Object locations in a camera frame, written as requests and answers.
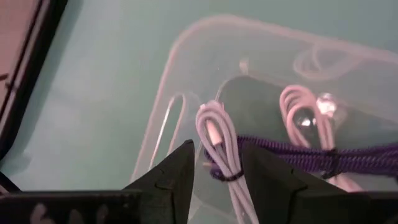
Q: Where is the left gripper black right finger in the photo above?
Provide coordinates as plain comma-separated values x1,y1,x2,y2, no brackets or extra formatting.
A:
240,139,398,224

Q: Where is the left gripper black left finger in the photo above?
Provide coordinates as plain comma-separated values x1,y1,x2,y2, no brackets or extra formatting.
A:
0,139,196,224

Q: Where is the blue braided USB cable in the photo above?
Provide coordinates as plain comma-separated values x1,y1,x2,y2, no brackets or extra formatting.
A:
203,134,398,181

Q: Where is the white USB-C cable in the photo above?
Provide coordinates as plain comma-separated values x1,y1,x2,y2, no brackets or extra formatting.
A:
279,84,364,192
195,99,261,224

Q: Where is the clear plastic bin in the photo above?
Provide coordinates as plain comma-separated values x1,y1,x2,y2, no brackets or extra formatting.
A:
130,14,398,224

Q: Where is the black table edge trim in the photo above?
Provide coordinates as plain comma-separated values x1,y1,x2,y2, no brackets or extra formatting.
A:
0,0,68,159

